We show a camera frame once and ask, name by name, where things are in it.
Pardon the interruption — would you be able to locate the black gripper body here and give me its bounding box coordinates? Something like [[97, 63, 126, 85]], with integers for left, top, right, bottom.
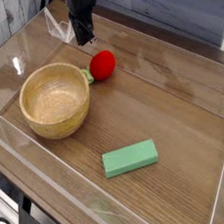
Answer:
[[66, 0, 97, 19]]

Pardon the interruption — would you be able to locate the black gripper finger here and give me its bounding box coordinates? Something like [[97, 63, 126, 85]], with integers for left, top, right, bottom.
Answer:
[[82, 14, 95, 44], [68, 13, 86, 45]]

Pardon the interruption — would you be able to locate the red plush strawberry toy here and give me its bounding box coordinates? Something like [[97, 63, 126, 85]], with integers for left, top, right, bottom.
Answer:
[[82, 51, 116, 83]]

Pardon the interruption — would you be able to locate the wooden bowl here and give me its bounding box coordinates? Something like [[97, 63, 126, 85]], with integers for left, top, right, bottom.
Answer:
[[19, 62, 90, 140]]

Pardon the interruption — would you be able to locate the green rectangular block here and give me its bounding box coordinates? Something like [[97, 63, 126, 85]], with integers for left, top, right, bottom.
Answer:
[[102, 140, 158, 178]]

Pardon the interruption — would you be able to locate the clear acrylic tray enclosure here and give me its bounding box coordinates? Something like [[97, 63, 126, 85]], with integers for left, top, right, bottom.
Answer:
[[0, 15, 224, 224]]

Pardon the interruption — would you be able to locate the black metal table frame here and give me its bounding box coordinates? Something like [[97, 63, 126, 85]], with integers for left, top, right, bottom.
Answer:
[[16, 189, 63, 224]]

